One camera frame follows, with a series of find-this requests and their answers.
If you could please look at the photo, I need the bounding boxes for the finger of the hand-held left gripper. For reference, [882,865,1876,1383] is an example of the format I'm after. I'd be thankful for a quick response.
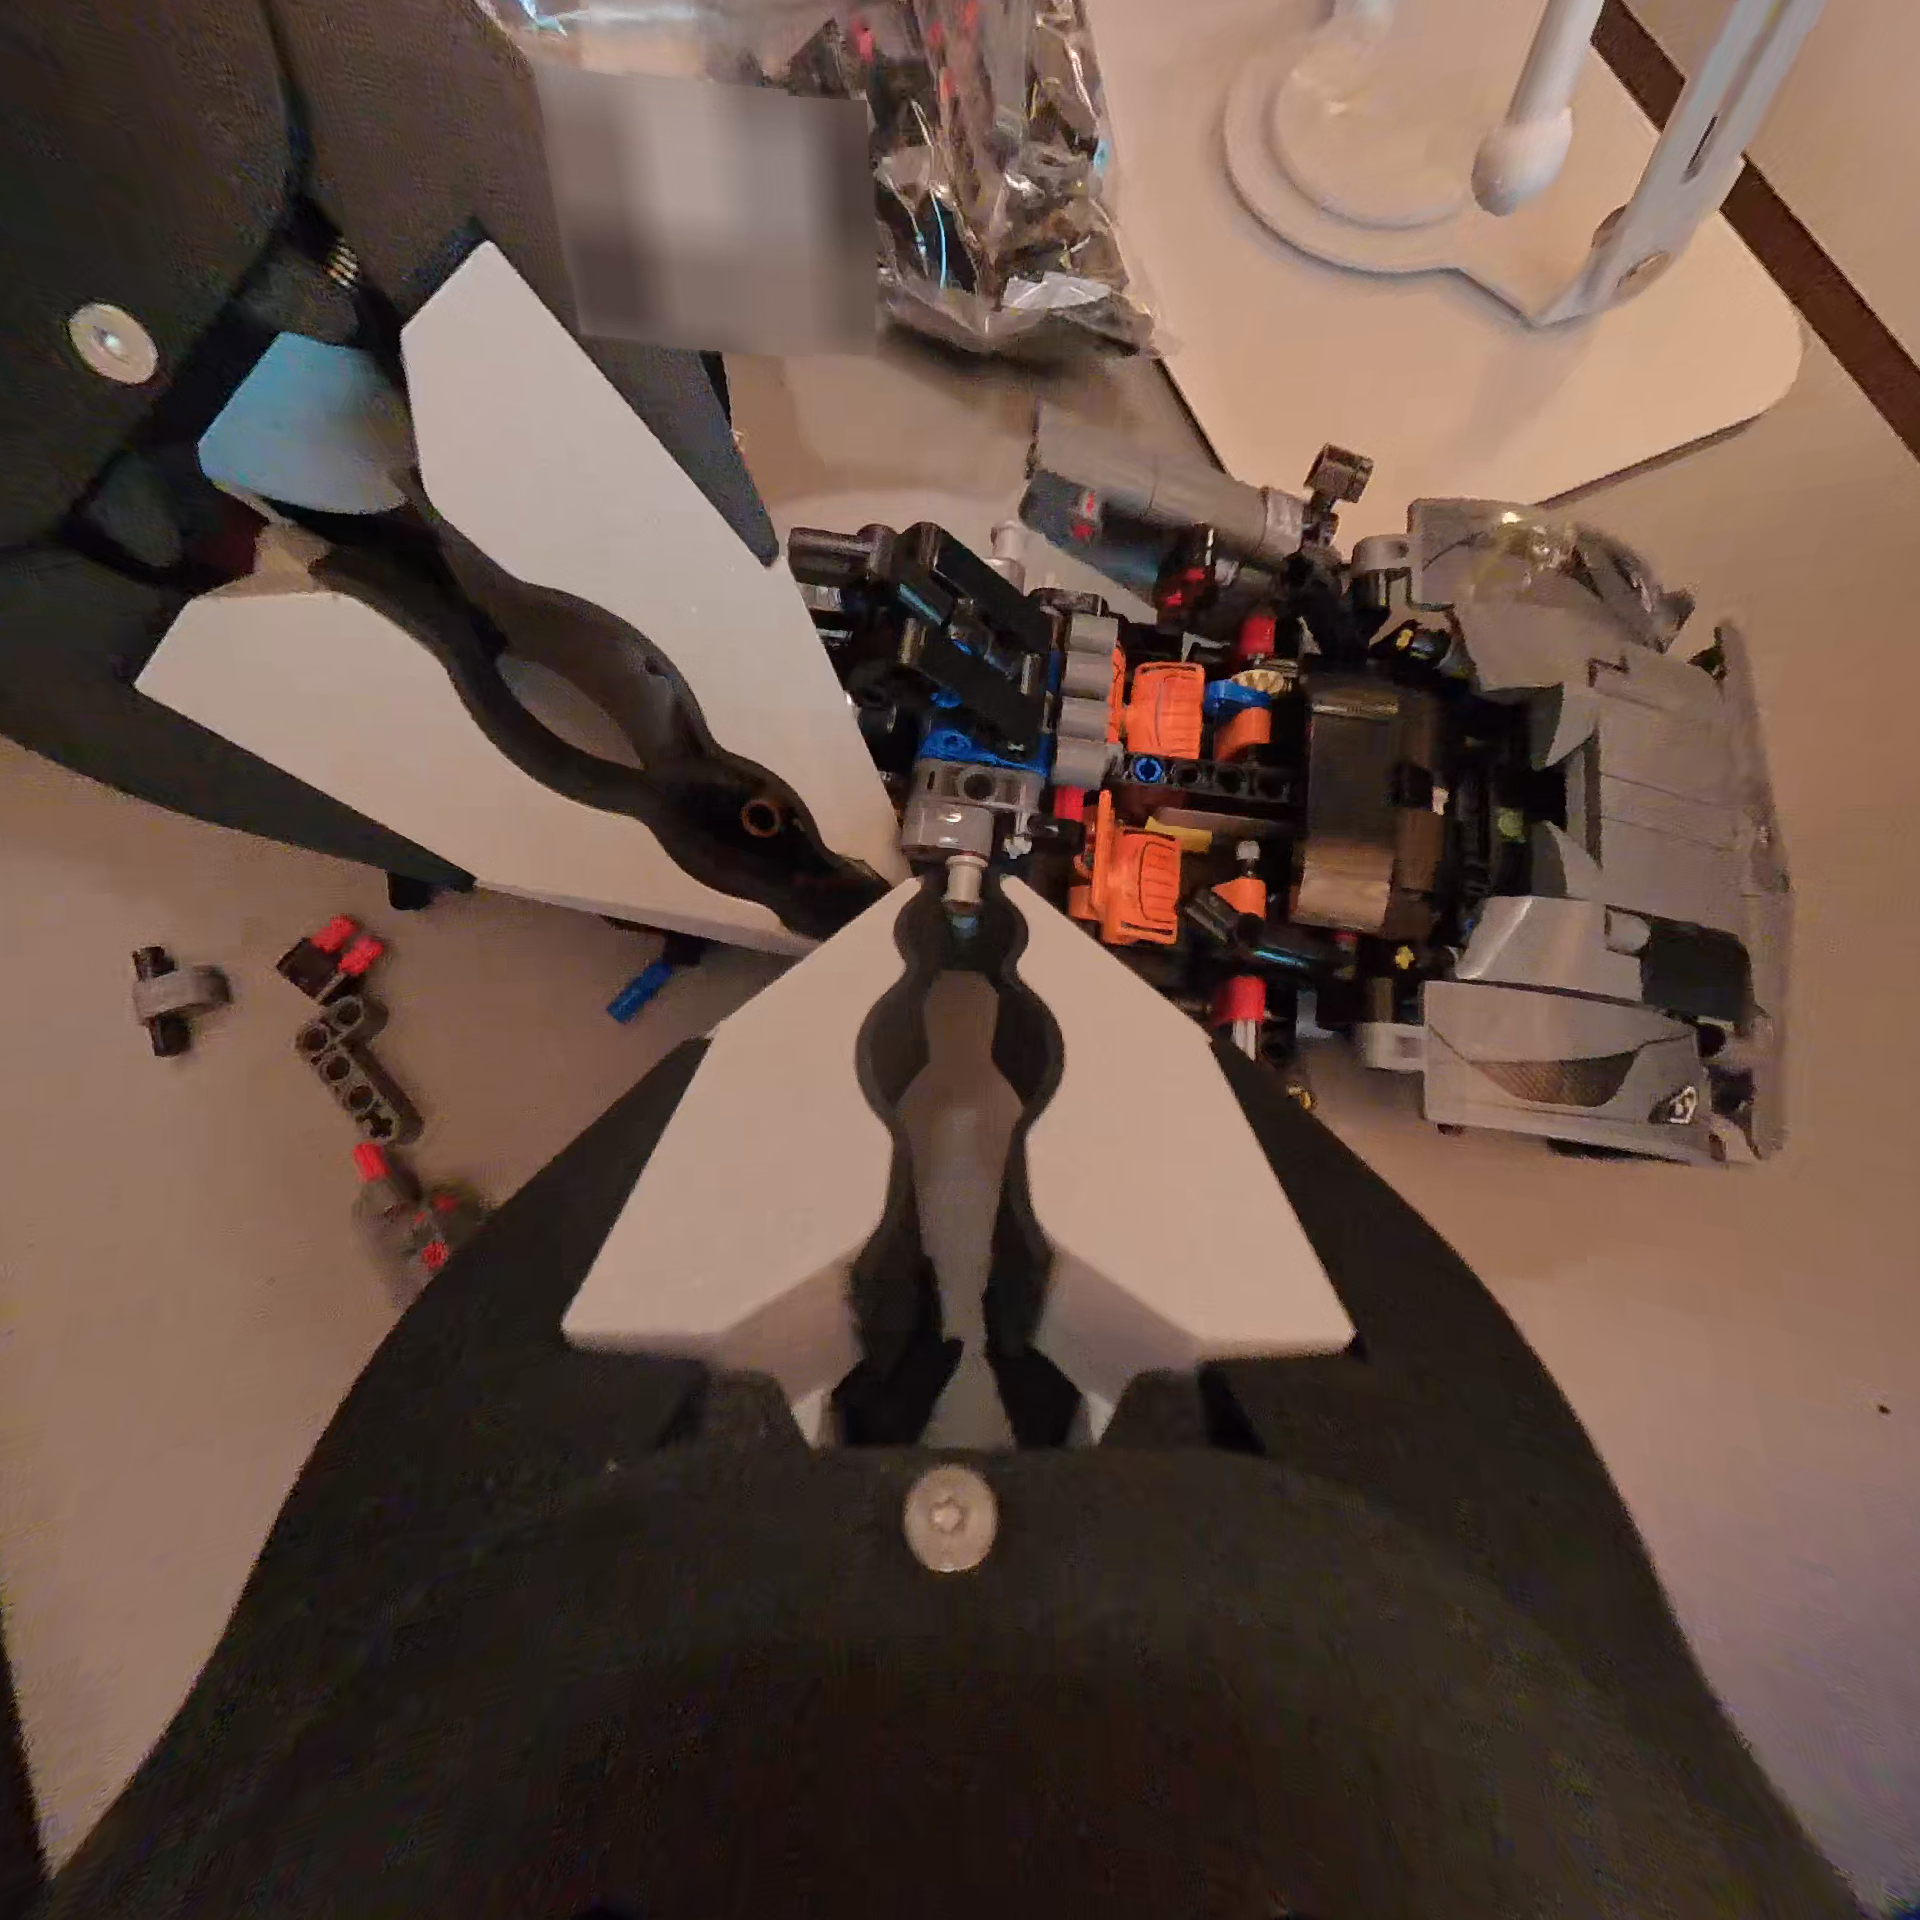
[401,241,912,883]
[133,574,890,959]

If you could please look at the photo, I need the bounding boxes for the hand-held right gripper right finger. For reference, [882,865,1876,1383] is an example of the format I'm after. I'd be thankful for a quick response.
[989,873,1360,1445]

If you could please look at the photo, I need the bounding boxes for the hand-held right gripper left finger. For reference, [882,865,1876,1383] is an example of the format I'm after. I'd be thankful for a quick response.
[560,875,928,1445]

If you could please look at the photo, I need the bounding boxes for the black lego brick red pins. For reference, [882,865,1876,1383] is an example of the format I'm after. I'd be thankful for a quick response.
[276,914,386,1005]

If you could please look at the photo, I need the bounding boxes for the grey lego piece red pins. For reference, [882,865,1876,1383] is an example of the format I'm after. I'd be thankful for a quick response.
[347,1142,491,1304]

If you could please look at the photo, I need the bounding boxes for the grey lego brick black pin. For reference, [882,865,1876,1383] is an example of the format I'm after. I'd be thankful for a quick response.
[133,945,237,1058]

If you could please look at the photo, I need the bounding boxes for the partly built lego car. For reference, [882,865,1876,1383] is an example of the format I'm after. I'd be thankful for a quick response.
[784,406,1796,1168]

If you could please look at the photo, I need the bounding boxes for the grey lego beam with holes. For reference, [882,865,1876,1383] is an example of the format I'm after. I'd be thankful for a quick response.
[293,998,428,1153]

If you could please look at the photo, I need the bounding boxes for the clear plastic bag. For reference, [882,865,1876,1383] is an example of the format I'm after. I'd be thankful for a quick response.
[481,0,1169,367]

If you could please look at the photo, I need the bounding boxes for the white tipped metal rod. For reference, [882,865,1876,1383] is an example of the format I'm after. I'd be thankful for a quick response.
[1475,0,1610,222]

